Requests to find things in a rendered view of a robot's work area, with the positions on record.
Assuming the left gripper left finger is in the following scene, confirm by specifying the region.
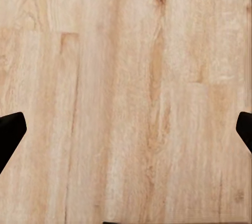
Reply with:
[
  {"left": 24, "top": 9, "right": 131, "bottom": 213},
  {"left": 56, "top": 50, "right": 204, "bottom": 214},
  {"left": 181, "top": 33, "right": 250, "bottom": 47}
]
[{"left": 0, "top": 112, "right": 27, "bottom": 174}]

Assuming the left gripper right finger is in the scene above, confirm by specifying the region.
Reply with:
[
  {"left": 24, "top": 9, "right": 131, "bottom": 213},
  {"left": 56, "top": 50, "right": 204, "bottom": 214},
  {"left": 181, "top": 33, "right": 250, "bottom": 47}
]
[{"left": 236, "top": 112, "right": 252, "bottom": 153}]

